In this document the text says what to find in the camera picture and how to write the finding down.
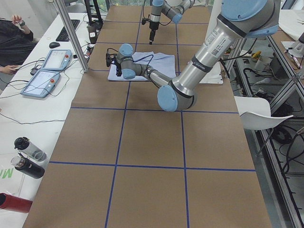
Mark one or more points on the red water bottle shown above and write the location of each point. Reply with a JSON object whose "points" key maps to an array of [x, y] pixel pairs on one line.
{"points": [[13, 203]]}

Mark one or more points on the teach pendant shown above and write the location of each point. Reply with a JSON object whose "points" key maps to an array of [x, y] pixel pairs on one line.
{"points": [[57, 60], [41, 84]]}

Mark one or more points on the clear bottle with black lid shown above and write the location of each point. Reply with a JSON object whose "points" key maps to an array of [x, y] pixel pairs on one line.
{"points": [[23, 144]]}

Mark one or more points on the aluminium frame post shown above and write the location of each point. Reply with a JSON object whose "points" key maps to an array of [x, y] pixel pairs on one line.
{"points": [[60, 6]]}

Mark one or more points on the white chair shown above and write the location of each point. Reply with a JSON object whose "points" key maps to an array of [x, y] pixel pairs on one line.
{"points": [[255, 114]]}

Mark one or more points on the seated person in black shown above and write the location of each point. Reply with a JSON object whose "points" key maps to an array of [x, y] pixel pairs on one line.
{"points": [[16, 43]]}

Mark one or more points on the person's lower hand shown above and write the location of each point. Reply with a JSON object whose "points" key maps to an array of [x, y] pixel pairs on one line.
{"points": [[9, 69]]}

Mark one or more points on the person's raised hand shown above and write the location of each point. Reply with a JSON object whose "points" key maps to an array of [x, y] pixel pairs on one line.
{"points": [[17, 20]]}

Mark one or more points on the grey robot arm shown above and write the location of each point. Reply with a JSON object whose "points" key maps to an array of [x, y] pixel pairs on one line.
{"points": [[159, 7], [237, 19]]}

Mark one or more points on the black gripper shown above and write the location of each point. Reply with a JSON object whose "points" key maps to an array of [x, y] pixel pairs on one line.
{"points": [[118, 67], [153, 25]]}

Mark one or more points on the black computer mouse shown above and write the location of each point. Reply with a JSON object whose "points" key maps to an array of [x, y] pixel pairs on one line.
{"points": [[54, 45]]}

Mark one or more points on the upper teach pendant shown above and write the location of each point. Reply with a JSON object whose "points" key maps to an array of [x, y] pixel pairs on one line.
{"points": [[57, 60]]}

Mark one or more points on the black water bottle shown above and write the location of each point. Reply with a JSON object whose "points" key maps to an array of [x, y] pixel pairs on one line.
{"points": [[27, 167]]}

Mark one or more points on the lower teach pendant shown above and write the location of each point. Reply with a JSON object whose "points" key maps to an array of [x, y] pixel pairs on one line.
{"points": [[41, 84]]}

